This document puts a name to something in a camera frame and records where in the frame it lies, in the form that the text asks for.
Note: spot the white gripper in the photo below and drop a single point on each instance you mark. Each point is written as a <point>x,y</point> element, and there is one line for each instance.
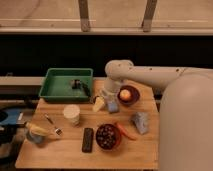
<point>108,92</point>

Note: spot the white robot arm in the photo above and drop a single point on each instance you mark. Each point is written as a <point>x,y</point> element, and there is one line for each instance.
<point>186,110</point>

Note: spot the yellow apple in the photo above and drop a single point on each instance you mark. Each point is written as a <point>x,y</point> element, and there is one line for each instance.
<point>125,95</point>

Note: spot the dark red bowl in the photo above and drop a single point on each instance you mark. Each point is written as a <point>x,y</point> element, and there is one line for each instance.
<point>135,95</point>

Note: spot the black object in tray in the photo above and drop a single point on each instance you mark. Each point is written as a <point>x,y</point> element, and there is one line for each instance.
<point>78,84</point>

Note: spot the white paper cup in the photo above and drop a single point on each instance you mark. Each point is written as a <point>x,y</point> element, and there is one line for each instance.
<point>72,114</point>

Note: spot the bowl of dark beans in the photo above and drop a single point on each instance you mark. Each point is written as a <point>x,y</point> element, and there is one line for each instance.
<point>108,137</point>

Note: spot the green plastic tray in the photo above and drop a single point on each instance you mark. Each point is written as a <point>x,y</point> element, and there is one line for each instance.
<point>56,86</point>

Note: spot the light blue cloth object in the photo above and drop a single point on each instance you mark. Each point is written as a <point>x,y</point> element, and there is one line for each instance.
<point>140,120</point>

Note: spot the orange carrot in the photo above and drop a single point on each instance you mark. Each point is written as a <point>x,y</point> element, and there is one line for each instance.
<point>124,131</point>

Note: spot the metal fork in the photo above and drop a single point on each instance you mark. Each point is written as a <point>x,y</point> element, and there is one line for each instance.
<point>57,130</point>

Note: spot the yellow banana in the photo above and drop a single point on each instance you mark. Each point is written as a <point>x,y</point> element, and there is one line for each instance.
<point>35,129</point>

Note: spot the blue small cup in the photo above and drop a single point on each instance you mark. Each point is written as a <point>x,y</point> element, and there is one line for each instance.
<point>37,139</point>

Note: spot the blue device at left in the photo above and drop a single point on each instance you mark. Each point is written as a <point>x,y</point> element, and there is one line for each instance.
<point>9,124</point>

